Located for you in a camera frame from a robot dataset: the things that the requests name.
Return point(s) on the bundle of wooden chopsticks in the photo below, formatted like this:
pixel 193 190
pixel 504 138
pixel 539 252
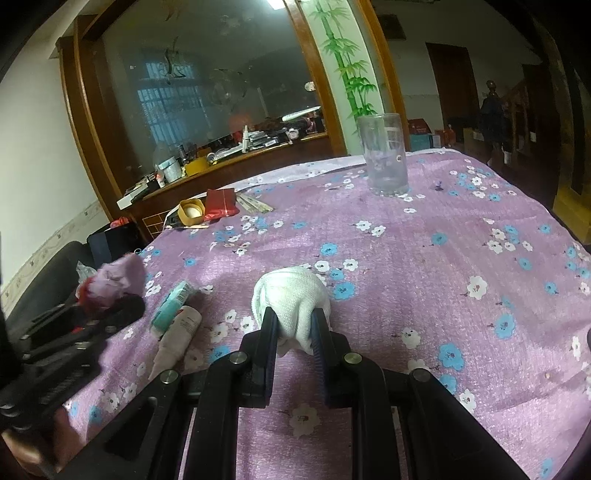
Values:
pixel 256 204

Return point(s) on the yellow box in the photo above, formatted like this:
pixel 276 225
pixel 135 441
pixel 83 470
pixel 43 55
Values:
pixel 197 166

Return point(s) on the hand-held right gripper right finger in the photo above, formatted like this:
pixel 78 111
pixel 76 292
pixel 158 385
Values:
pixel 323 369

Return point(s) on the white tube with red label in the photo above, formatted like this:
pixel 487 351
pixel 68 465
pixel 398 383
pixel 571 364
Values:
pixel 178 337

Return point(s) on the clear glass mug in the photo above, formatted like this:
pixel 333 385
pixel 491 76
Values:
pixel 383 157

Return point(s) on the dark paper bag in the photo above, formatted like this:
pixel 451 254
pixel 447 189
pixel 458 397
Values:
pixel 113 244

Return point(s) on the wooden cabinet with glass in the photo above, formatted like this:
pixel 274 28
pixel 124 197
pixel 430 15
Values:
pixel 87 115

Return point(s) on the yellow tape roll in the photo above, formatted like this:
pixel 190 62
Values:
pixel 191 212

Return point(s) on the small black item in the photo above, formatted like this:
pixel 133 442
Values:
pixel 173 221

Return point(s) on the bamboo wall painting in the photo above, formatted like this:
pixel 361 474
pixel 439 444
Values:
pixel 346 69

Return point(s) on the clear plastic bag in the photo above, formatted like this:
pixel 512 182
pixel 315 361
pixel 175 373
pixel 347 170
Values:
pixel 85 271

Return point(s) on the teal tube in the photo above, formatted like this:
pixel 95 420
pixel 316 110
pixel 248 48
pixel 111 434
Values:
pixel 173 307

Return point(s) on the white round tin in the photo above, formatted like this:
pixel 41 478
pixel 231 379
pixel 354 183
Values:
pixel 169 170

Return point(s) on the white small bottle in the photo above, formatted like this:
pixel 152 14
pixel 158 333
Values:
pixel 247 138

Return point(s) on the dark wooden door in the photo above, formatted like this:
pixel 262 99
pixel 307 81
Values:
pixel 452 92

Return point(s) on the red cardboard box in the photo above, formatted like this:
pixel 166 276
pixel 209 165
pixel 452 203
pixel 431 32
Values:
pixel 419 127

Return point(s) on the dark red packet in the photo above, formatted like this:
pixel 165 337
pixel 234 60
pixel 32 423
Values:
pixel 221 205

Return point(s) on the purple cloth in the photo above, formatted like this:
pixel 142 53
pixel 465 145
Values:
pixel 120 277

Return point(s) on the white flat box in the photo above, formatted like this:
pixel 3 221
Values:
pixel 136 196

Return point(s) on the wooden stair railing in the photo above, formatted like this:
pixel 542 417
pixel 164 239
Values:
pixel 531 138

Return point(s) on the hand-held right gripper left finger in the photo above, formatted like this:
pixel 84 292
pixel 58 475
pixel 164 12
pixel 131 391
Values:
pixel 270 364

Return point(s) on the white cloth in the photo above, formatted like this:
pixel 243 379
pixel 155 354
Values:
pixel 295 300

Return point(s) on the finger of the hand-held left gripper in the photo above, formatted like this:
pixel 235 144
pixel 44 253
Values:
pixel 124 311

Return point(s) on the purple floral tablecloth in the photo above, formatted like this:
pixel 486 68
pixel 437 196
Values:
pixel 415 277

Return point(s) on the person's left hand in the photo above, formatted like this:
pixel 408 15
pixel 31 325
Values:
pixel 74 434

